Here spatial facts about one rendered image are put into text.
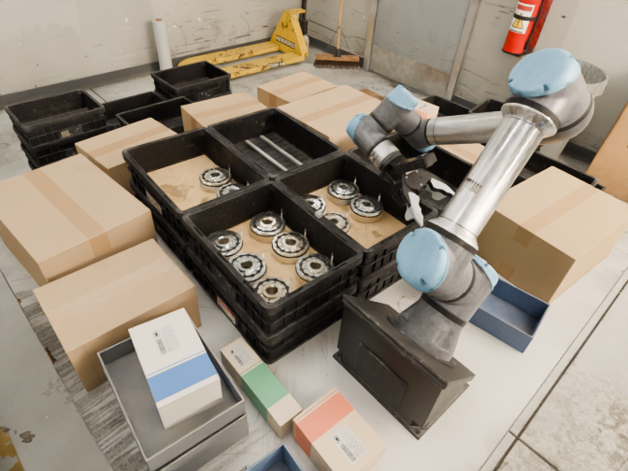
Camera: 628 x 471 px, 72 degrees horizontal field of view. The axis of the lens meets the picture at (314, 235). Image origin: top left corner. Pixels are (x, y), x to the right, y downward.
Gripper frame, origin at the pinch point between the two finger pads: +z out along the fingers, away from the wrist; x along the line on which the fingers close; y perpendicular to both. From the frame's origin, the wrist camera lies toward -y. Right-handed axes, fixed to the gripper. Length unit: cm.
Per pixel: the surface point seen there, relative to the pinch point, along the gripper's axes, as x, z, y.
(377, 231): 3.5, -9.9, 22.6
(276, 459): 65, 20, 9
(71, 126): 46, -161, 110
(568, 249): -28.0, 27.3, 3.3
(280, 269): 36.1, -15.1, 21.6
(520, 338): -3.4, 37.0, 14.0
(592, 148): -267, 6, 118
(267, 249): 34.2, -23.0, 24.9
